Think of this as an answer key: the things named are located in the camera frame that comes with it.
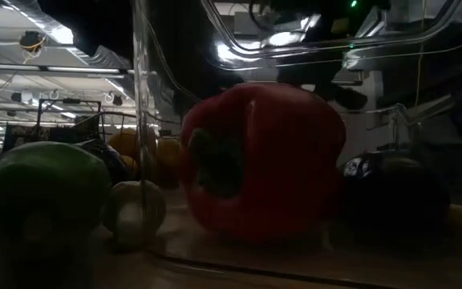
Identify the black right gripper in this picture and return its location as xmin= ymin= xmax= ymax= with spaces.
xmin=275 ymin=0 xmax=379 ymax=112

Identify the red bell pepper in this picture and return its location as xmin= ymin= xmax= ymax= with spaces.
xmin=179 ymin=81 xmax=347 ymax=244

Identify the long purple eggplant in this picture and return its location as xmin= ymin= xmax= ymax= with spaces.
xmin=341 ymin=149 xmax=452 ymax=244

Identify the clear plastic bin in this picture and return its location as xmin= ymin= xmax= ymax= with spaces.
xmin=132 ymin=0 xmax=462 ymax=289

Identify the dark toy avocado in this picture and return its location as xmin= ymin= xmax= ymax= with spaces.
xmin=76 ymin=138 xmax=134 ymax=185

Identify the green cucumber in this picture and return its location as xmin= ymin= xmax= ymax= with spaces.
xmin=0 ymin=140 xmax=114 ymax=252

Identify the small white mushroom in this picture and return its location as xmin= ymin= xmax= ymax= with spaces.
xmin=101 ymin=179 xmax=168 ymax=246

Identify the long ceiling light bar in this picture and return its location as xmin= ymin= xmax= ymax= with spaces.
xmin=0 ymin=62 xmax=136 ymax=78

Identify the metal wire basket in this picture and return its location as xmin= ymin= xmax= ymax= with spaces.
xmin=72 ymin=111 xmax=138 ymax=145

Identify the black metal rack frame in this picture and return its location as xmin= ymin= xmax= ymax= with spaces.
xmin=34 ymin=98 xmax=103 ymax=142

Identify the hanging yellow cord reel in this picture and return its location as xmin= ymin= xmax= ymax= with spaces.
xmin=18 ymin=31 xmax=47 ymax=65

